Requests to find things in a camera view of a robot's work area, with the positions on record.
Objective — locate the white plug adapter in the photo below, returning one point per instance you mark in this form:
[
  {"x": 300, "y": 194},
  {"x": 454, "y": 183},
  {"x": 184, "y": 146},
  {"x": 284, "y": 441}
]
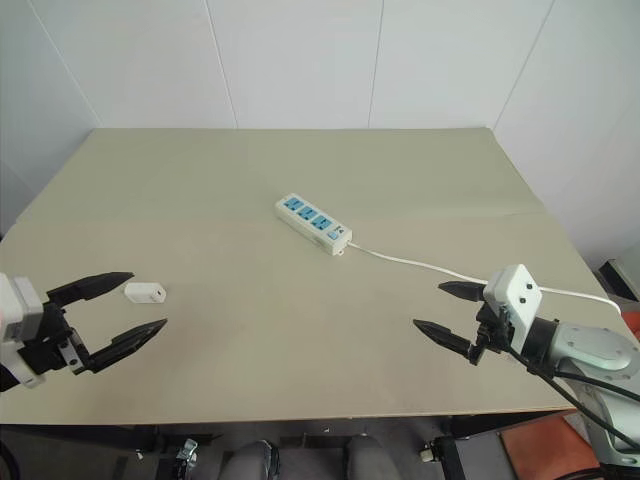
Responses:
[{"x": 144, "y": 293}]

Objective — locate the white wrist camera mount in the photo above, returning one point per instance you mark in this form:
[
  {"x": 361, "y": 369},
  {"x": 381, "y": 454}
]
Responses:
[
  {"x": 20, "y": 310},
  {"x": 520, "y": 300}
]

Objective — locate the black box behind table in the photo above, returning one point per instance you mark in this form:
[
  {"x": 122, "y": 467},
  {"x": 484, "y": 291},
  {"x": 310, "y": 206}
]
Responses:
[{"x": 620, "y": 280}]

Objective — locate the metal caster wheel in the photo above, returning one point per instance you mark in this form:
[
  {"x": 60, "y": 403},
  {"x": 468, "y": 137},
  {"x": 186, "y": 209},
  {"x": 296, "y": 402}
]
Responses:
[
  {"x": 432, "y": 450},
  {"x": 187, "y": 452}
]

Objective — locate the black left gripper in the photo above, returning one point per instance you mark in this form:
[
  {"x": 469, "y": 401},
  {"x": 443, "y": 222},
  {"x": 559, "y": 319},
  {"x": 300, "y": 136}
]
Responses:
[{"x": 47, "y": 345}]

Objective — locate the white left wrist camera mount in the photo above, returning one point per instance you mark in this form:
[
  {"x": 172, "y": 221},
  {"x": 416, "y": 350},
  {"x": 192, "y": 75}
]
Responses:
[{"x": 20, "y": 310}]

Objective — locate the orange seat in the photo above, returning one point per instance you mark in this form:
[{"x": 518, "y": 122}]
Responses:
[{"x": 550, "y": 442}]

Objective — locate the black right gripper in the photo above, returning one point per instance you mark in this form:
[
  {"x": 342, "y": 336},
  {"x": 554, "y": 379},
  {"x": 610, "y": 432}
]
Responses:
[{"x": 492, "y": 330}]

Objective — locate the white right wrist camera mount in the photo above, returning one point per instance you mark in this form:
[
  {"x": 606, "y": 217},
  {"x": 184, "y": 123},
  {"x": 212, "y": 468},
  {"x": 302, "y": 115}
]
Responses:
[{"x": 520, "y": 300}]

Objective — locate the black table frame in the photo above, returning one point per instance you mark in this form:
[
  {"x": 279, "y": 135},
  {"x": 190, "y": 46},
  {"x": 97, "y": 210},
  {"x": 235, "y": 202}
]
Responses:
[{"x": 125, "y": 445}]

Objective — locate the white power strip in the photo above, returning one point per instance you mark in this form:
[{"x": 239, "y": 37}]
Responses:
[{"x": 312, "y": 222}]

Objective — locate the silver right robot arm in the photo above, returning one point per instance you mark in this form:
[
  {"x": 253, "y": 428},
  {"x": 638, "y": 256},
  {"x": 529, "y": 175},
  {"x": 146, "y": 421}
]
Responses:
[{"x": 590, "y": 350}]

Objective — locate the orange object beside table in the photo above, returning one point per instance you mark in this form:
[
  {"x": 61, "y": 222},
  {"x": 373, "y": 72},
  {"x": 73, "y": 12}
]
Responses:
[{"x": 634, "y": 327}]

